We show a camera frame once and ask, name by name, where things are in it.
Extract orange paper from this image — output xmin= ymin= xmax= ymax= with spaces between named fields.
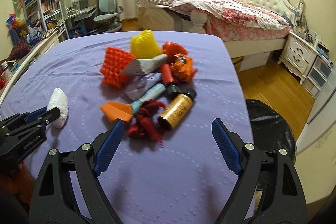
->
xmin=100 ymin=101 xmax=133 ymax=122

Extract teal white tube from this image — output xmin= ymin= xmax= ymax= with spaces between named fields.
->
xmin=130 ymin=84 xmax=166 ymax=114

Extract orange foam fruit net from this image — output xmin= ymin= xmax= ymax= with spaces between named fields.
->
xmin=100 ymin=47 xmax=135 ymax=89

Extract lavender paper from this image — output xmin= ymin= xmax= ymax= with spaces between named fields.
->
xmin=125 ymin=72 xmax=161 ymax=101

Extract dark red yarn tassel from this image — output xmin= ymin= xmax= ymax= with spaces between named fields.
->
xmin=127 ymin=100 xmax=166 ymax=143

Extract gold bottle black cap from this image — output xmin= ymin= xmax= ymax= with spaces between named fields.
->
xmin=158 ymin=88 xmax=197 ymax=131

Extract red bottle black cap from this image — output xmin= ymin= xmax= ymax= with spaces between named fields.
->
xmin=160 ymin=64 xmax=181 ymax=100

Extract orange snack wrapper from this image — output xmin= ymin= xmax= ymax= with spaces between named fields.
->
xmin=170 ymin=53 xmax=198 ymax=83

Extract black trash bin bag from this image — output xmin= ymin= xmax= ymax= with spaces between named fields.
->
xmin=245 ymin=99 xmax=297 ymax=163

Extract purple bed sheet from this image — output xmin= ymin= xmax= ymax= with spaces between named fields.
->
xmin=0 ymin=30 xmax=257 ymax=224

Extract grey study desk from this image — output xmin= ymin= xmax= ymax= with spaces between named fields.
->
xmin=59 ymin=0 xmax=97 ymax=39

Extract yellow foam fruit net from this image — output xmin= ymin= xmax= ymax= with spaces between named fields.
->
xmin=130 ymin=30 xmax=162 ymax=59

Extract blue-grey desk chair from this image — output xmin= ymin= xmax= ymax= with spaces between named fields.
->
xmin=93 ymin=0 xmax=123 ymax=34

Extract plastic drawer unit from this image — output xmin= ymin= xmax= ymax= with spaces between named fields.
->
xmin=303 ymin=55 xmax=333 ymax=99

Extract white nightstand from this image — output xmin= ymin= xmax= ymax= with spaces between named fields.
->
xmin=277 ymin=31 xmax=318 ymax=85

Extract red crumpled plastic bag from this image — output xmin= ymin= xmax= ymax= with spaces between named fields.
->
xmin=162 ymin=42 xmax=188 ymax=64

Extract white bed with headboard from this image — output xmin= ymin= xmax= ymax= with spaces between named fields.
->
xmin=137 ymin=0 xmax=296 ymax=58

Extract pink floral quilt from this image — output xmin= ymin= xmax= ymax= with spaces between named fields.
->
xmin=137 ymin=0 xmax=291 ymax=42

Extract white footboard rail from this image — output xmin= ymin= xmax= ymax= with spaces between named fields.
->
xmin=1 ymin=28 xmax=59 ymax=104

